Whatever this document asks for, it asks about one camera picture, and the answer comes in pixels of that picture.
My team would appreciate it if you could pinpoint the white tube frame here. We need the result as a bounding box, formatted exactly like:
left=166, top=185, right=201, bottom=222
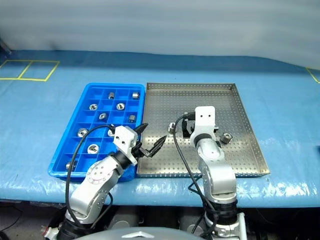
left=236, top=212, right=249, bottom=240

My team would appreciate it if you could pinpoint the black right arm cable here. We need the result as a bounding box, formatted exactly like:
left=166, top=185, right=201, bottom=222
left=172, top=113, right=219, bottom=238

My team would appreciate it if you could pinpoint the perforated metal tray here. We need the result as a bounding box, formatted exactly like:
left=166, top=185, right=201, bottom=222
left=136, top=82, right=271, bottom=179

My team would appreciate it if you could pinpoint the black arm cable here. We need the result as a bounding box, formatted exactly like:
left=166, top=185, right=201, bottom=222
left=172, top=113, right=219, bottom=238
left=64, top=124, right=116, bottom=232

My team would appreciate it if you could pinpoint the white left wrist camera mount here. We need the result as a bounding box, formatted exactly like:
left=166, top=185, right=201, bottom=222
left=113, top=125, right=139, bottom=166

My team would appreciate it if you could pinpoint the blue compartment tray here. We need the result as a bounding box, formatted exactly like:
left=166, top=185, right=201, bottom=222
left=47, top=82, right=147, bottom=183

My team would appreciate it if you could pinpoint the grey robot torso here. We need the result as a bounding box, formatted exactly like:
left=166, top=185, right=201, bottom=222
left=82, top=230, right=181, bottom=240

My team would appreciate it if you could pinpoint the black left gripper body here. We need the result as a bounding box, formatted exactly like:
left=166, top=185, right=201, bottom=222
left=131, top=141, right=152, bottom=159

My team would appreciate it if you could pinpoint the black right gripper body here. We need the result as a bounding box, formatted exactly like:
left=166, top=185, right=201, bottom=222
left=181, top=113, right=197, bottom=139

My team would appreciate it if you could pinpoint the dark metal bracket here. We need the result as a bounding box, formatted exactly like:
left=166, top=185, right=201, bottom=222
left=0, top=37, right=13, bottom=55

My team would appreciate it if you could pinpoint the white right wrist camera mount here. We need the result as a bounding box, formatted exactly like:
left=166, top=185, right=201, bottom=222
left=190, top=105, right=216, bottom=141

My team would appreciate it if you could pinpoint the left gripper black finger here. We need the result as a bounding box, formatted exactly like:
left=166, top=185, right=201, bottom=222
left=146, top=135, right=168, bottom=158
left=134, top=123, right=149, bottom=138

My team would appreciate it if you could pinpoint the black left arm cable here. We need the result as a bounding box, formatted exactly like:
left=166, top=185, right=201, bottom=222
left=64, top=124, right=116, bottom=232

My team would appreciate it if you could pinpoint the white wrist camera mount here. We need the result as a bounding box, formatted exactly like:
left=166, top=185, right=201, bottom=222
left=190, top=105, right=216, bottom=141
left=113, top=125, right=139, bottom=166

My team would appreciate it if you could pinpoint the blue plastic table cover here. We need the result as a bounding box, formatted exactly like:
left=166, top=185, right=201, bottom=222
left=0, top=49, right=320, bottom=209

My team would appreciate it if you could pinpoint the white red connector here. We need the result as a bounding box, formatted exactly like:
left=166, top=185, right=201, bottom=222
left=41, top=224, right=60, bottom=240

